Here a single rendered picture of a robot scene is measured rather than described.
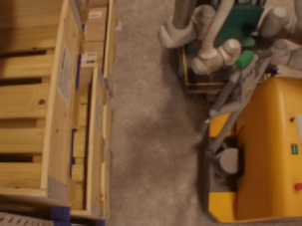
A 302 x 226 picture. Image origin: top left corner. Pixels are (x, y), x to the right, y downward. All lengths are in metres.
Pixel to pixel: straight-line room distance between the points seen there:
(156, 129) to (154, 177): 0.40
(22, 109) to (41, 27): 0.41
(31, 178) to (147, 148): 1.46
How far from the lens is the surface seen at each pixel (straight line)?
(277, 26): 1.99
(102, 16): 2.51
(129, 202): 2.38
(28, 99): 1.26
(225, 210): 2.05
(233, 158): 2.03
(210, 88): 2.32
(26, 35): 1.44
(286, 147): 1.67
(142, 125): 2.51
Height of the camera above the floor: 2.36
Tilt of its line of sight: 68 degrees down
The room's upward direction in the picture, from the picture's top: 3 degrees counter-clockwise
